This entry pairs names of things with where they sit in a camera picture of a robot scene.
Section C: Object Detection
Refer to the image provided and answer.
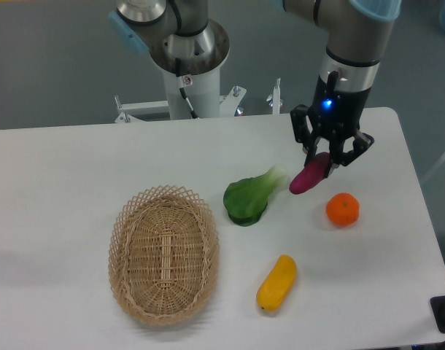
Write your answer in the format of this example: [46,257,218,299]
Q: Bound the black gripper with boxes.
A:
[290,71,376,179]

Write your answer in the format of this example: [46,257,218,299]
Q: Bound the purple sweet potato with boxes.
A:
[289,152,330,195]

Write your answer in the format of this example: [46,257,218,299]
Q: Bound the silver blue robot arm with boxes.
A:
[108,1,401,175]

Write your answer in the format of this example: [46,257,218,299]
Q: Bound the oval wicker basket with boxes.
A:
[108,185,220,327]

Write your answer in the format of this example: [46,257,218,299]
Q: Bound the orange tangerine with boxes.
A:
[325,192,360,227]

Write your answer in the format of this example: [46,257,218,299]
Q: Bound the green bok choy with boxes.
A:
[223,166,288,227]

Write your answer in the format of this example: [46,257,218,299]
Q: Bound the yellow mango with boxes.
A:
[256,254,297,313]

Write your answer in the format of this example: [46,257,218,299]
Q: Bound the black device at table edge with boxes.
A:
[430,295,445,334]

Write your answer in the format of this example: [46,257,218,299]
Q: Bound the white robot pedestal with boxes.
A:
[149,17,231,120]

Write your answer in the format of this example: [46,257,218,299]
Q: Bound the black cable on pedestal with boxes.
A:
[174,58,201,120]

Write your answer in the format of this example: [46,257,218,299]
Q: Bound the white metal base frame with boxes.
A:
[112,77,285,123]

